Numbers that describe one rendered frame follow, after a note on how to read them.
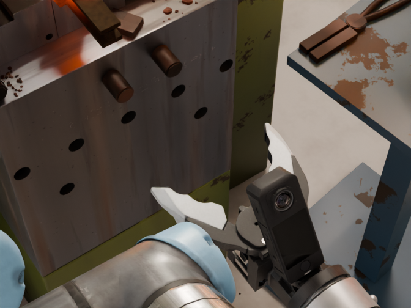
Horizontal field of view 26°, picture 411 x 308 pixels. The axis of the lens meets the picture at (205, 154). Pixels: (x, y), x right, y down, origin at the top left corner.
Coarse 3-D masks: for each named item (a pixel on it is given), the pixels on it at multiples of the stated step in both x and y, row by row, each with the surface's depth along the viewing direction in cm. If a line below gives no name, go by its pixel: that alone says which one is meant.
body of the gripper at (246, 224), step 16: (240, 208) 91; (240, 224) 90; (256, 224) 90; (256, 240) 89; (240, 256) 96; (256, 256) 90; (240, 272) 95; (256, 272) 91; (272, 272) 92; (320, 272) 86; (336, 272) 86; (256, 288) 94; (272, 288) 94; (288, 288) 91; (304, 288) 86; (288, 304) 87
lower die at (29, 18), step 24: (0, 0) 111; (24, 0) 110; (48, 0) 111; (120, 0) 118; (0, 24) 109; (24, 24) 111; (48, 24) 114; (72, 24) 116; (0, 48) 112; (24, 48) 114
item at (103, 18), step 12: (60, 0) 110; (72, 0) 108; (84, 0) 107; (96, 0) 107; (84, 12) 106; (96, 12) 106; (108, 12) 106; (84, 24) 108; (96, 24) 105; (108, 24) 105; (120, 24) 105; (96, 36) 107; (108, 36) 106; (120, 36) 107
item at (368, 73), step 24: (360, 0) 141; (384, 24) 138; (408, 24) 138; (360, 48) 136; (384, 48) 136; (408, 48) 136; (312, 72) 133; (336, 72) 133; (360, 72) 133; (384, 72) 133; (408, 72) 133; (336, 96) 131; (360, 96) 130; (384, 96) 130; (408, 96) 130; (384, 120) 128; (408, 120) 128; (408, 144) 125
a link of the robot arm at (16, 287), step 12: (0, 240) 55; (12, 240) 56; (0, 252) 55; (12, 252) 56; (0, 264) 55; (12, 264) 56; (0, 276) 55; (12, 276) 56; (0, 288) 55; (12, 288) 56; (24, 288) 57; (0, 300) 55; (12, 300) 56
